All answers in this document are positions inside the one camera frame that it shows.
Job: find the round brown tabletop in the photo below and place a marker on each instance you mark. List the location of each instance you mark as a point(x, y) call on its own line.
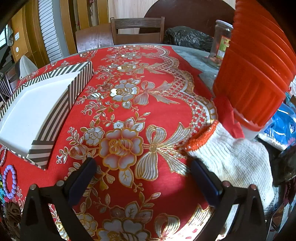
point(189, 14)

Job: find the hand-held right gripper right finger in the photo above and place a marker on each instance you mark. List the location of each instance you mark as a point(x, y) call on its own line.
point(205, 183)

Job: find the striped cardboard box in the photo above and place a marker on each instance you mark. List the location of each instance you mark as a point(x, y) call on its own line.
point(34, 111)

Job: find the blue plastic package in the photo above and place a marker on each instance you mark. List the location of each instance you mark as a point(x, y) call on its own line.
point(282, 122)

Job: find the glossy brown chair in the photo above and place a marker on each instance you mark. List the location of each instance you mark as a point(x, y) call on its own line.
point(94, 37)

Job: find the black plastic bag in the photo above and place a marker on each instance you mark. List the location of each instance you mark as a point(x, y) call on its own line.
point(187, 37)

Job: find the stack of red plastic bowls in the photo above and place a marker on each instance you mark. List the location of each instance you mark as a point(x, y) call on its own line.
point(254, 69)

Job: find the glass jar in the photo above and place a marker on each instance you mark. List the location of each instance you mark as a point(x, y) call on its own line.
point(219, 41)

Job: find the white chair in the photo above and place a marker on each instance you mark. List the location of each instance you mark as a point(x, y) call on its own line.
point(26, 67)

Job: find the dark cloth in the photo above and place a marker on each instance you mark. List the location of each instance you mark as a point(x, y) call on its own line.
point(284, 166)

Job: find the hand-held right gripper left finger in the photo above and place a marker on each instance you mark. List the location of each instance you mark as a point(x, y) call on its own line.
point(83, 178)

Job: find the red floral tablecloth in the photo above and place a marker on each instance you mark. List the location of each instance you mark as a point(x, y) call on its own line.
point(161, 111)

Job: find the white knit glove orange cuff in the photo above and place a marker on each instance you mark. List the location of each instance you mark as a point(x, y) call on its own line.
point(231, 157)

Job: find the slatted wooden chair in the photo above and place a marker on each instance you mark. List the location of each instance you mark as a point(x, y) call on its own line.
point(138, 23)

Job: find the white wall switch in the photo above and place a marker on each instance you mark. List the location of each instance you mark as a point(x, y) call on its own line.
point(16, 36)

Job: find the hanging white cloth bag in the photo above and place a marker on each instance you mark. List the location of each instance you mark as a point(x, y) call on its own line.
point(10, 34)

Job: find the white louvered door panel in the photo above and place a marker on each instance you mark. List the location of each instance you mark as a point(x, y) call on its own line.
point(48, 30)

